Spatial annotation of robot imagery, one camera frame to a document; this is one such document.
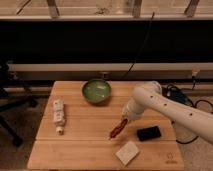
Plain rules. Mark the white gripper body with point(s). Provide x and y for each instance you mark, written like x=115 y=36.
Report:
x=132 y=111

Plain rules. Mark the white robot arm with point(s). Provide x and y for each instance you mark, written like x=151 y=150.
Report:
x=148 y=95

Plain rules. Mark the green bowl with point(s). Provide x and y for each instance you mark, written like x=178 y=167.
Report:
x=96 y=91

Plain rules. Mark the white sponge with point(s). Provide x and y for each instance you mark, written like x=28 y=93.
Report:
x=127 y=152

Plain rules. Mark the wooden table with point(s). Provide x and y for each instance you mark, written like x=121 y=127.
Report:
x=85 y=145

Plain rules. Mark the red chili pepper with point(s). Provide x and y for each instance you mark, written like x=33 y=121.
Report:
x=117 y=130

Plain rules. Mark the black rectangular sponge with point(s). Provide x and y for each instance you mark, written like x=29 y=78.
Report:
x=148 y=133

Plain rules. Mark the white tube with cap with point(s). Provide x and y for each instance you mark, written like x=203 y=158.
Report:
x=59 y=116

